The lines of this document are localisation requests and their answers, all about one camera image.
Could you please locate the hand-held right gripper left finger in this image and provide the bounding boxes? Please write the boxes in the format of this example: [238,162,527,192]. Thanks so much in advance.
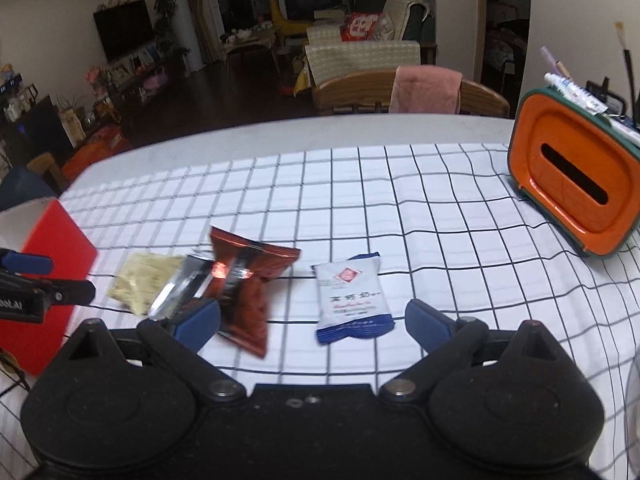
[67,299,248,404]

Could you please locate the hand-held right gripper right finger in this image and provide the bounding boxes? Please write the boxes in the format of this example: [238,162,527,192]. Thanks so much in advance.
[378,299,571,404]

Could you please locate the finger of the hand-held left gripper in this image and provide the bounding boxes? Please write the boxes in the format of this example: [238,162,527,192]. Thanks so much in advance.
[0,249,55,275]
[30,276,97,307]

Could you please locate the red and white cardboard box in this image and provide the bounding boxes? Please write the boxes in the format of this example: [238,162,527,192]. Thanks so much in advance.
[0,197,99,378]

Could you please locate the silver foil snack packet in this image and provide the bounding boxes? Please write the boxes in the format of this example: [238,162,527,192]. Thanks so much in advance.
[147,254,227,322]

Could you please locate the brown-red snack packet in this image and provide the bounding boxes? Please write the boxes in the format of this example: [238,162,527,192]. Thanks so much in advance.
[209,226,302,359]

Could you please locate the white and blue snack packet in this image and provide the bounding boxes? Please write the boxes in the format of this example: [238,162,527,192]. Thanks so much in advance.
[311,251,396,345]

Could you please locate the beige snack packet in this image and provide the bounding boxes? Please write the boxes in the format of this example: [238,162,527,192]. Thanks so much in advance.
[107,252,187,317]

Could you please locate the wooden chair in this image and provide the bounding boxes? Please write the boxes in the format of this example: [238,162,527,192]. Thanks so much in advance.
[27,152,69,194]
[312,67,511,119]

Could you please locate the checked tablecloth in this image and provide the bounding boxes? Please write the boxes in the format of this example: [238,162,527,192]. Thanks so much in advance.
[0,142,640,480]

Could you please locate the orange cardboard boxes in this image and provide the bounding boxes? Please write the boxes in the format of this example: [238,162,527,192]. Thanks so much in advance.
[62,125,134,181]

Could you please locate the black cabinet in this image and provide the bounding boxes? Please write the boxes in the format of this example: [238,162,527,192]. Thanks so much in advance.
[0,95,74,171]

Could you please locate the paper bag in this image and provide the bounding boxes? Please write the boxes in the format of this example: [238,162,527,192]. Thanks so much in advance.
[57,107,86,146]

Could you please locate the pink flowers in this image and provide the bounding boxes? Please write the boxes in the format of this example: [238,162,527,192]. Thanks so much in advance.
[85,65,109,91]

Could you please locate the orange plastic container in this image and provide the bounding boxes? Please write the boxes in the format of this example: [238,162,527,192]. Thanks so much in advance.
[507,86,640,259]

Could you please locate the pink towel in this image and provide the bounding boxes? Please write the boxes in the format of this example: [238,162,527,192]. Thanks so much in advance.
[389,65,464,115]

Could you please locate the black television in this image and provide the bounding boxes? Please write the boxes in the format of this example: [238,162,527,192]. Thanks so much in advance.
[93,0,155,61]

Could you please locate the sofa with cream cover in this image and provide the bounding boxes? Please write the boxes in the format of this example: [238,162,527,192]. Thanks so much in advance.
[304,24,424,107]

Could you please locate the green houseplant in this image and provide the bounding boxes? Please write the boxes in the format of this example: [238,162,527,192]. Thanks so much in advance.
[152,0,191,61]

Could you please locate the coffee table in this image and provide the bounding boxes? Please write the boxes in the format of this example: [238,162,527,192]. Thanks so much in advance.
[222,27,279,64]

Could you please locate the black clip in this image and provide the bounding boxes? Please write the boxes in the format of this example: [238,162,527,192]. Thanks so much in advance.
[585,77,626,111]

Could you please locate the purple pen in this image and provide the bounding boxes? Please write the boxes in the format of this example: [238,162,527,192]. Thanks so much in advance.
[540,46,569,81]

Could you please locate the red printed cushion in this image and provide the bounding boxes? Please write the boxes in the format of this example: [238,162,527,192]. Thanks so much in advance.
[340,11,381,44]

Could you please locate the black brush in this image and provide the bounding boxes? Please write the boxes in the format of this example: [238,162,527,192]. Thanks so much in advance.
[622,49,639,106]

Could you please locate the yellow giraffe toy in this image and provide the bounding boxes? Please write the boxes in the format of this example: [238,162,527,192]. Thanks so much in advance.
[270,0,314,39]

